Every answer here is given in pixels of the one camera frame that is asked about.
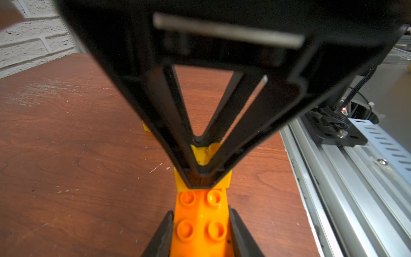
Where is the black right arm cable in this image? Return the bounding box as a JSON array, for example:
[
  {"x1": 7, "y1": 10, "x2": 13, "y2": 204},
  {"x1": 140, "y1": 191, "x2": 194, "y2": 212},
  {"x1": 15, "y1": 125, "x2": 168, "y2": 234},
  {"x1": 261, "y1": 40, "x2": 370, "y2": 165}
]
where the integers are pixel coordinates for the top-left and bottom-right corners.
[{"x1": 340, "y1": 64, "x2": 380, "y2": 124}]

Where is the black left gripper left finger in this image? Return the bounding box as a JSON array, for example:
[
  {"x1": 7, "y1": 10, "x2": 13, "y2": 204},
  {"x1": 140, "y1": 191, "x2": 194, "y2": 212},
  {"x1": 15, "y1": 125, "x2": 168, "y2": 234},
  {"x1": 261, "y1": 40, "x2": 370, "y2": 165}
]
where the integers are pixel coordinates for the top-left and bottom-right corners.
[{"x1": 141, "y1": 211, "x2": 174, "y2": 257}]

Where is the orange long lego brick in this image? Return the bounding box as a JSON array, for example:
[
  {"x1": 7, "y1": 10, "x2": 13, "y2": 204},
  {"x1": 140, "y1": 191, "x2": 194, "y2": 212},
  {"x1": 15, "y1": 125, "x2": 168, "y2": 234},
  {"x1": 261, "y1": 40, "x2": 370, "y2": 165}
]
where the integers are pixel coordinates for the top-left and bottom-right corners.
[{"x1": 170, "y1": 189, "x2": 234, "y2": 257}]

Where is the yellow small lego brick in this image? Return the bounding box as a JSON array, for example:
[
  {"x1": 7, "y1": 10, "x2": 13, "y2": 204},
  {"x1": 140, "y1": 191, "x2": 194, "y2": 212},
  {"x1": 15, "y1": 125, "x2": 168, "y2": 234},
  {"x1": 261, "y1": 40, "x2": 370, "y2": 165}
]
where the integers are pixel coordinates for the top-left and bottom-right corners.
[
  {"x1": 142, "y1": 122, "x2": 151, "y2": 132},
  {"x1": 174, "y1": 142, "x2": 232, "y2": 192}
]

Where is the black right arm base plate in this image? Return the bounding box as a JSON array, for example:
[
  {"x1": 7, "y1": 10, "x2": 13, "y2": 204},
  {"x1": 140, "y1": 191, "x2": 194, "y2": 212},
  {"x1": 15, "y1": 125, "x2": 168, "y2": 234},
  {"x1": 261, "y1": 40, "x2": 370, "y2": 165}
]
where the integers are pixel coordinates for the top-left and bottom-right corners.
[{"x1": 301, "y1": 107, "x2": 368, "y2": 147}]

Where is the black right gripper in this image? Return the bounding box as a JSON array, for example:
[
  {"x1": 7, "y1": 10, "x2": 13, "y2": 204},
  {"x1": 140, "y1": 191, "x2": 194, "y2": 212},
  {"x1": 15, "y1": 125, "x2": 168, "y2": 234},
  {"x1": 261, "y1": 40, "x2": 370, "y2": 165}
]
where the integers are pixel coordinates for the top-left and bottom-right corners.
[{"x1": 55, "y1": 1, "x2": 411, "y2": 105}]

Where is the white perforated cable tray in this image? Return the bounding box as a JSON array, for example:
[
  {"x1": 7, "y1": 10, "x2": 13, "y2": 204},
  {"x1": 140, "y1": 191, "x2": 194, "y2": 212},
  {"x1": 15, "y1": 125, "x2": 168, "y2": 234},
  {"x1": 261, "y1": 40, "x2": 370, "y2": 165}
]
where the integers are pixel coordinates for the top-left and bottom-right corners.
[{"x1": 350, "y1": 118, "x2": 411, "y2": 179}]

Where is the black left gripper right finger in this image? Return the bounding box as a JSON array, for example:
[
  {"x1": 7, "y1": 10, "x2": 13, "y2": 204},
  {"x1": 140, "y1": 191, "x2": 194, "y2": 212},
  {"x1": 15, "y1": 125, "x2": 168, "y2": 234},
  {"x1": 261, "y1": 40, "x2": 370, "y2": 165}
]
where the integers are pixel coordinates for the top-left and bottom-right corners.
[{"x1": 229, "y1": 207, "x2": 264, "y2": 257}]

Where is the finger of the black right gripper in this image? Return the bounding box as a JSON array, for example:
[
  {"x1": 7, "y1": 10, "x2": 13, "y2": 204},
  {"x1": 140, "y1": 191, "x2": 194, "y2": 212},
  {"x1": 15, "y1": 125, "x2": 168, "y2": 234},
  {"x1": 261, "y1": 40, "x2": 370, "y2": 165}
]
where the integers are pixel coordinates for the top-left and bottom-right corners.
[
  {"x1": 125, "y1": 65, "x2": 205, "y2": 189},
  {"x1": 195, "y1": 71, "x2": 308, "y2": 171}
]

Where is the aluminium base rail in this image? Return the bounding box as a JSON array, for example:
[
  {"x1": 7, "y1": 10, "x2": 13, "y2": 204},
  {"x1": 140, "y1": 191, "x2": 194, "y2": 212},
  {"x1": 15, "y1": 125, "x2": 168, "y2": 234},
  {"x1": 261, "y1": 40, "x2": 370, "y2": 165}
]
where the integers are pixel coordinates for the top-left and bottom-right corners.
[{"x1": 280, "y1": 119, "x2": 411, "y2": 257}]

